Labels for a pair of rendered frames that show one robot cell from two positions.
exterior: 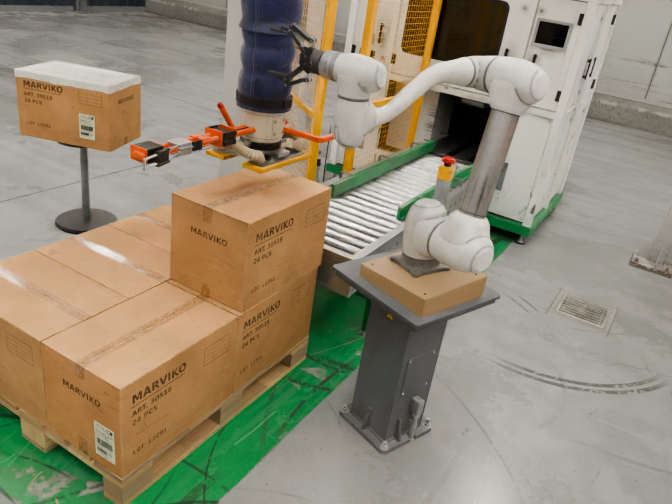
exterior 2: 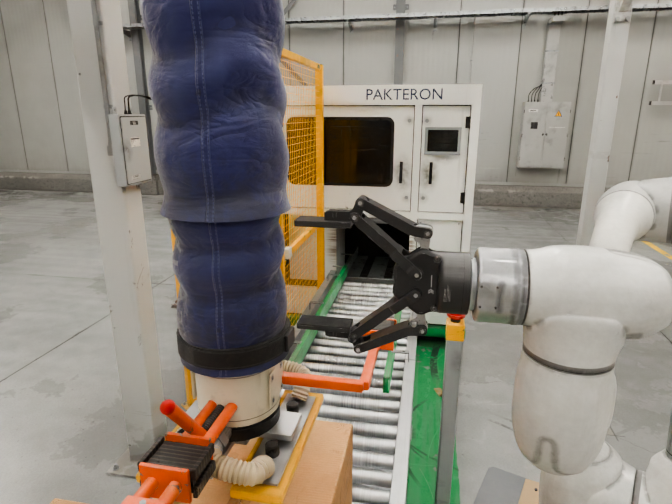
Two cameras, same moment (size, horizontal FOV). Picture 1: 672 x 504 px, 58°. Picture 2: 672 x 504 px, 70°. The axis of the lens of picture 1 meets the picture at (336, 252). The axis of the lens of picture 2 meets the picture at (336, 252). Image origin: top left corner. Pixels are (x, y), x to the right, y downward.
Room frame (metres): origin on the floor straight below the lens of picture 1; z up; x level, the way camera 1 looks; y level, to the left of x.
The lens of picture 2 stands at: (1.52, 0.44, 1.77)
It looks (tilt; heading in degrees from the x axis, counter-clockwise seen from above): 16 degrees down; 343
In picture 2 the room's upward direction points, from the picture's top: straight up
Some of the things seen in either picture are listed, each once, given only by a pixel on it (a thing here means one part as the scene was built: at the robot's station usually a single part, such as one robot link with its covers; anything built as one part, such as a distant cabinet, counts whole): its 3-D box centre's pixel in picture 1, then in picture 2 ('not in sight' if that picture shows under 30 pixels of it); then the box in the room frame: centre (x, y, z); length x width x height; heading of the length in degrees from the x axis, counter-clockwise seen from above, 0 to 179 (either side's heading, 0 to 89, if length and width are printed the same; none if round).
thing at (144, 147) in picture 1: (147, 152); not in sight; (1.91, 0.66, 1.22); 0.08 x 0.07 x 0.05; 152
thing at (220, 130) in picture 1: (220, 135); (178, 465); (2.22, 0.49, 1.23); 0.10 x 0.08 x 0.06; 62
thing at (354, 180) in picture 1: (385, 162); (317, 308); (4.24, -0.25, 0.60); 1.60 x 0.10 x 0.09; 153
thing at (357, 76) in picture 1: (360, 77); (591, 302); (1.93, 0.01, 1.56); 0.16 x 0.11 x 0.13; 62
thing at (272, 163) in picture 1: (278, 156); (283, 432); (2.40, 0.29, 1.12); 0.34 x 0.10 x 0.05; 152
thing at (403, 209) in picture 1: (454, 184); (404, 315); (3.99, -0.73, 0.60); 1.60 x 0.10 x 0.09; 153
